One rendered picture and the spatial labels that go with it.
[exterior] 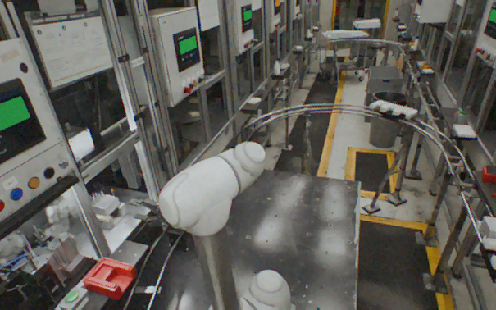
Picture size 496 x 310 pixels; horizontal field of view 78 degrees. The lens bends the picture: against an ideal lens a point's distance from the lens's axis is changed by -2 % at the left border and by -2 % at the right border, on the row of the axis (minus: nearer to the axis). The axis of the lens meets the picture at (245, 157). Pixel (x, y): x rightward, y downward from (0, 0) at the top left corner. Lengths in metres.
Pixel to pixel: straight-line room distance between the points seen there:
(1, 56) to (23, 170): 0.33
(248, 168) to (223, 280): 0.36
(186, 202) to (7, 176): 0.58
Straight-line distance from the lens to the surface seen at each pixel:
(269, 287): 1.22
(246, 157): 0.83
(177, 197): 0.77
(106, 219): 1.64
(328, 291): 1.57
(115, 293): 1.34
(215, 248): 0.90
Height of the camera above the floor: 1.94
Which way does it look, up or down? 31 degrees down
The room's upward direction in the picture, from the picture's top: 4 degrees counter-clockwise
